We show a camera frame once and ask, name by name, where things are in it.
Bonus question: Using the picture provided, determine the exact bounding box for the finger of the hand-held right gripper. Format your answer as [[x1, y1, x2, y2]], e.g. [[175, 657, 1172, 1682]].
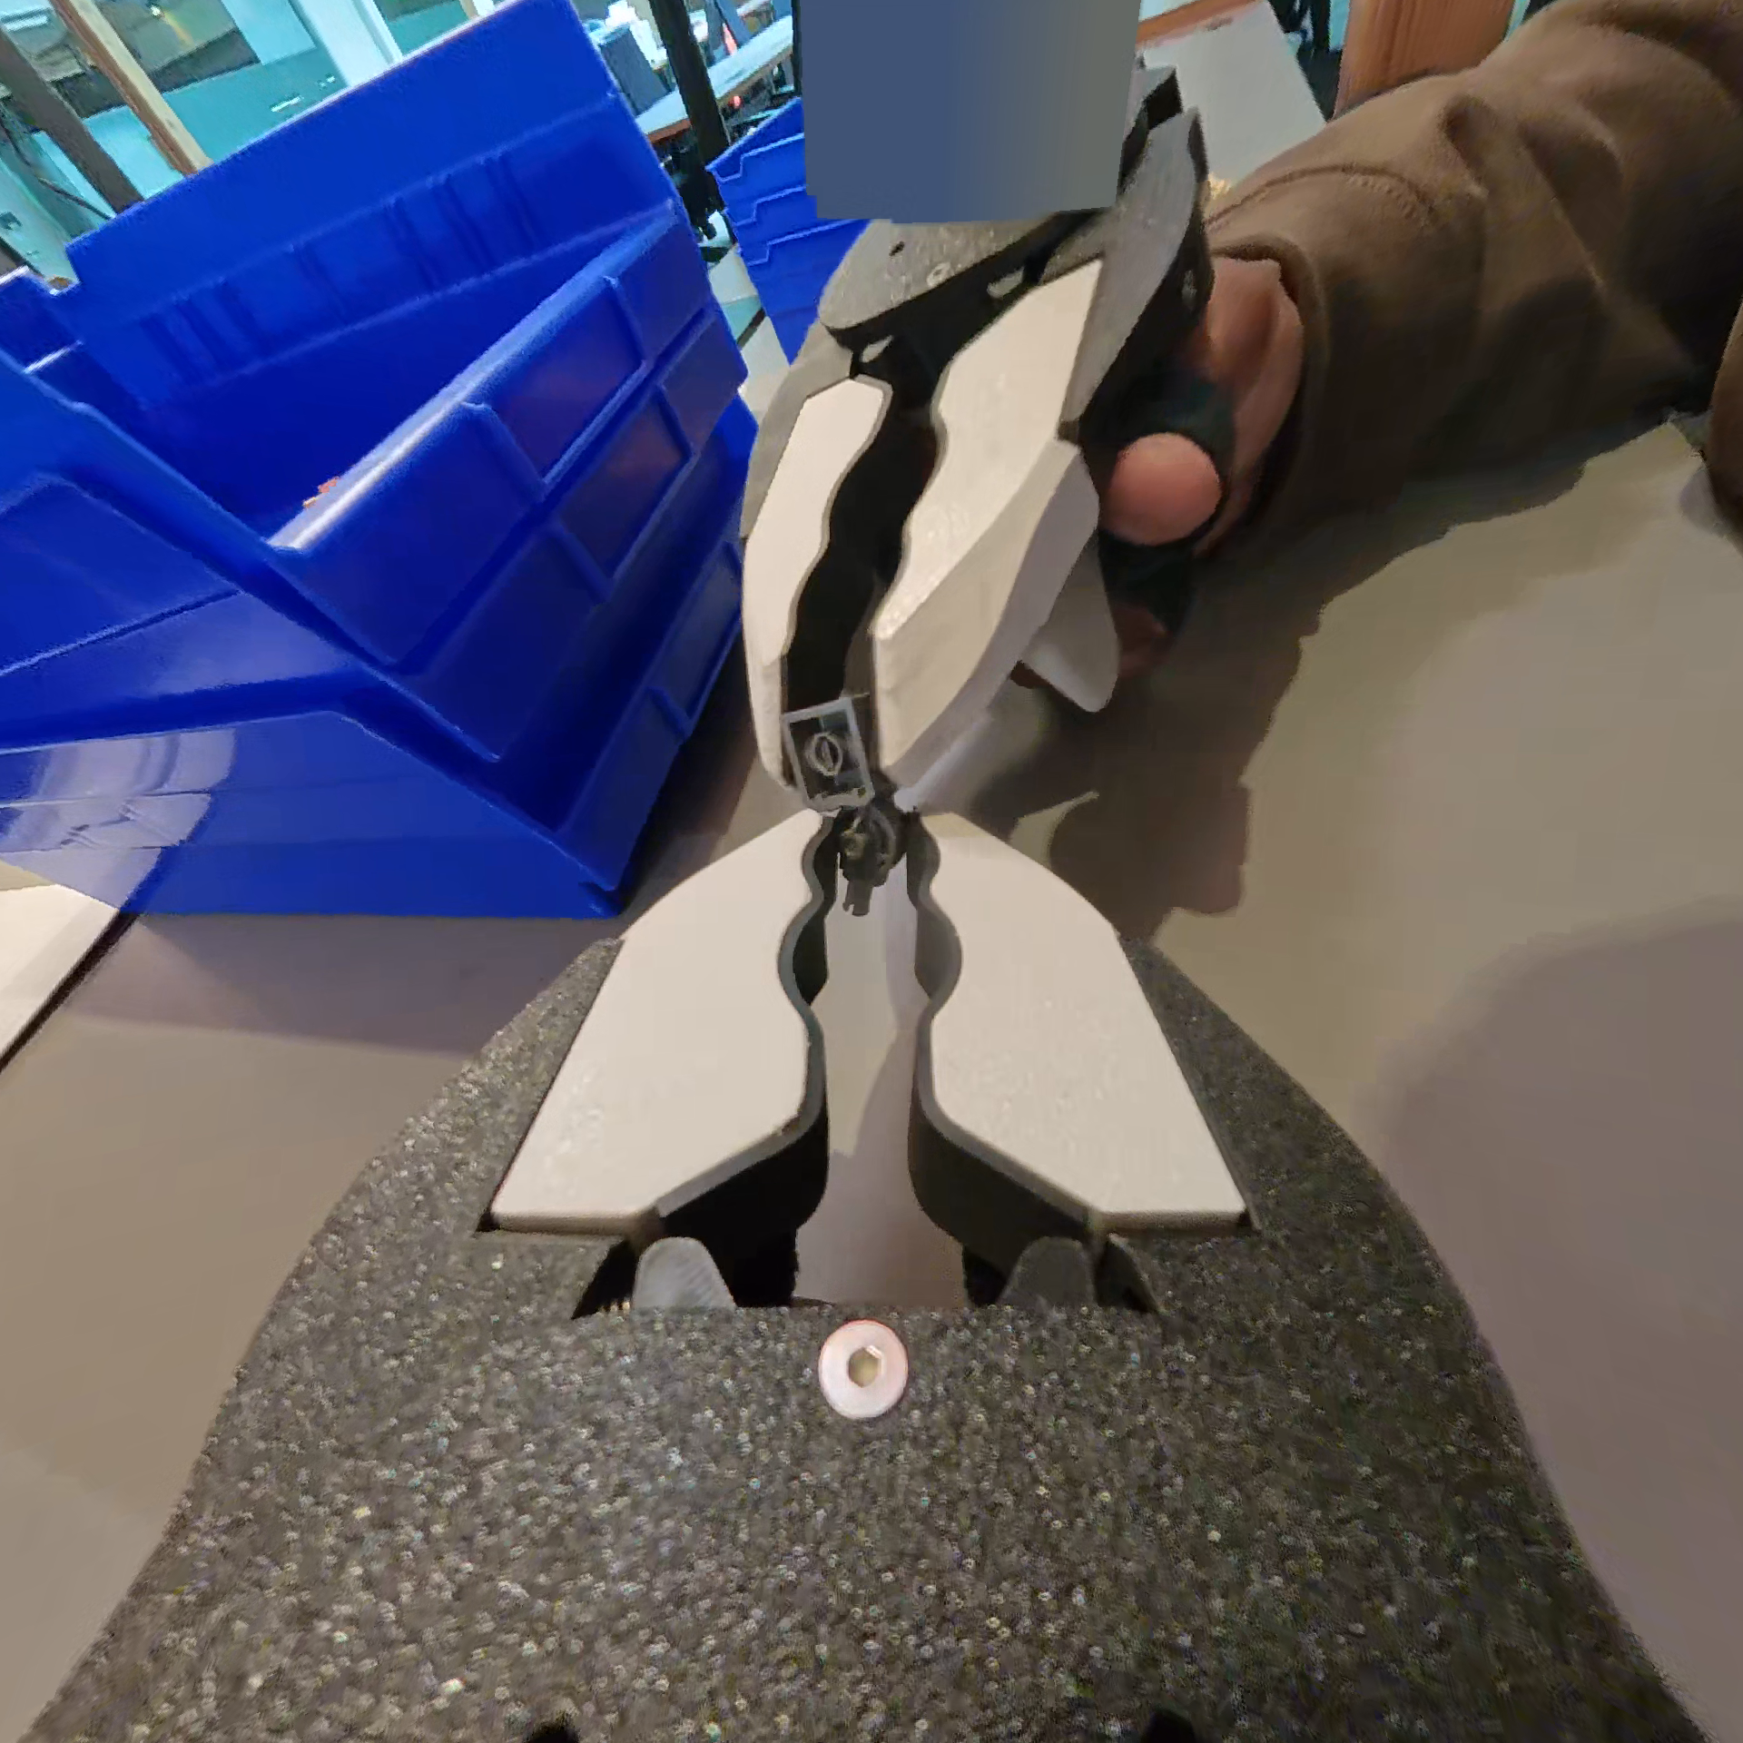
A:
[[742, 381, 899, 791], [871, 255, 1106, 791]]

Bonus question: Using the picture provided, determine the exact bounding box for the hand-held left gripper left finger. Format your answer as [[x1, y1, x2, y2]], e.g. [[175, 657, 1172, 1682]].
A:
[[489, 819, 833, 1233]]

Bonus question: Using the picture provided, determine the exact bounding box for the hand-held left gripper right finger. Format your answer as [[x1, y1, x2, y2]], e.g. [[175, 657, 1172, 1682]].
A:
[[910, 814, 1254, 1233]]

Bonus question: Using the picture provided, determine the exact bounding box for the small grey brick model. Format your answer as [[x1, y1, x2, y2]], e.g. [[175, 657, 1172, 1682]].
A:
[[785, 693, 903, 923]]

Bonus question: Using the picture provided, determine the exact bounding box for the blue plastic bin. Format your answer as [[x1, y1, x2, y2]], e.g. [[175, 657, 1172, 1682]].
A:
[[0, 0, 754, 676], [707, 99, 848, 365], [0, 394, 754, 819], [0, 586, 748, 923]]

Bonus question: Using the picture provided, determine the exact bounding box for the person's right hand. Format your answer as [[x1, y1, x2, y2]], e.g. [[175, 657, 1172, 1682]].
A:
[[1103, 255, 1310, 685]]

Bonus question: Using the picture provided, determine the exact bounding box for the wooden pillar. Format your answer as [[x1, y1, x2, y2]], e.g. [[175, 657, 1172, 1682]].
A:
[[1338, 0, 1524, 116]]

